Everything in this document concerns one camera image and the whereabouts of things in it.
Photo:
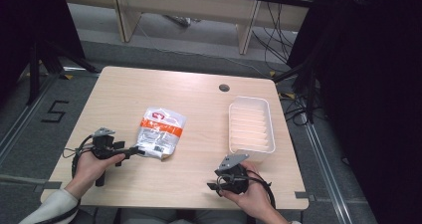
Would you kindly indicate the black curtain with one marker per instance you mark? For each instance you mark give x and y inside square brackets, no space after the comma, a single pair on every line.
[30,25]
[371,101]

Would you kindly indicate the person's right hand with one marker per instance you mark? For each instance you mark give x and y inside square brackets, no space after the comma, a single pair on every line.
[253,197]

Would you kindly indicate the black metal stand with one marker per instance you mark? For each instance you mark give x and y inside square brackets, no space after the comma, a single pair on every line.
[36,68]
[307,84]

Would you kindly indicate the person's left hand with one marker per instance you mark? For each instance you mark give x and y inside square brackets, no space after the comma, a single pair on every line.
[89,167]

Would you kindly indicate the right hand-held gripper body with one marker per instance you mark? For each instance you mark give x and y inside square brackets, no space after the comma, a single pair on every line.
[234,179]

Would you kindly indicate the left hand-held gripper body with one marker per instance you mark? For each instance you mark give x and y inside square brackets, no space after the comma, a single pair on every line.
[103,148]

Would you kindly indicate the white plastic ribbed box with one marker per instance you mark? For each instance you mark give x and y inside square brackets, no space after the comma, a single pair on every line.
[250,127]

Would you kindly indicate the white and orange snack packet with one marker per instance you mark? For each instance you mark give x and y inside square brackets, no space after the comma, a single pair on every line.
[161,132]

